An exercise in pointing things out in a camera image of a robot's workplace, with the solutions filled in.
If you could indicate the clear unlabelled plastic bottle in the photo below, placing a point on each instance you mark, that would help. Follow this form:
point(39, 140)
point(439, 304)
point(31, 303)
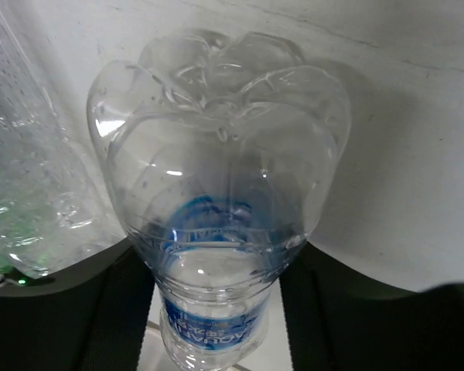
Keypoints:
point(53, 213)

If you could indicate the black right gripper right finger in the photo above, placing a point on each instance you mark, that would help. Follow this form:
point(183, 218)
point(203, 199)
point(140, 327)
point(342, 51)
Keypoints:
point(340, 319)

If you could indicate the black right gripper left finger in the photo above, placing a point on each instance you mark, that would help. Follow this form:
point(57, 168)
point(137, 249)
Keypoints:
point(89, 316)

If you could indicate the clear bottle blue Aquarius label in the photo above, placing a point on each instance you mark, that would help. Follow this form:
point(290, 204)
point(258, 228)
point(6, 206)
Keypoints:
point(218, 154)

